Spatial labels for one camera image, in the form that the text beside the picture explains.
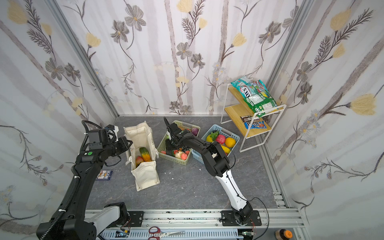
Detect green snack bag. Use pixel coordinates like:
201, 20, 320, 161
231, 77, 278, 117

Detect brown candy bag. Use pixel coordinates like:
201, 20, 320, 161
241, 116, 260, 123

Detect white metal wooden shelf rack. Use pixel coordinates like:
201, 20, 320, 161
221, 84, 287, 153

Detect light blue plastic basket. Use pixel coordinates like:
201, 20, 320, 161
202, 125, 240, 155

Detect green orange toy mango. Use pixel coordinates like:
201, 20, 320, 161
139, 147, 152, 162

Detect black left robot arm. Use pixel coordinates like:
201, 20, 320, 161
36, 137, 133, 240

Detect red handled scissors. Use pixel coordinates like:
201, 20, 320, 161
148, 227, 185, 240

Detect cream canvas grocery bag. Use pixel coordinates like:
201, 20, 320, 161
124, 122, 160, 192

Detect purple toy cabbage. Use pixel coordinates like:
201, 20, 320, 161
191, 128, 199, 136

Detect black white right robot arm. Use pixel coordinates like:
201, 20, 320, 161
164, 118, 253, 225

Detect pink red toy strawberry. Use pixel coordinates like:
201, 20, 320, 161
216, 134, 226, 145

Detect light green plastic basket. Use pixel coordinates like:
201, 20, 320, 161
157, 121, 201, 166

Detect beige toy garlic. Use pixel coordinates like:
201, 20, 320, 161
175, 151, 183, 159

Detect black corrugated cable conduit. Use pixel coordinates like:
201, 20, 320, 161
37, 176, 81, 240

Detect blue playing cards box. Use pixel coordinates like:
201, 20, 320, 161
96, 170, 113, 181

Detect pink toy peach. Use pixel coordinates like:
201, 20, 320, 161
181, 153, 188, 161

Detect orange yellow toy pumpkin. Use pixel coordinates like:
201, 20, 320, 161
225, 137, 237, 149

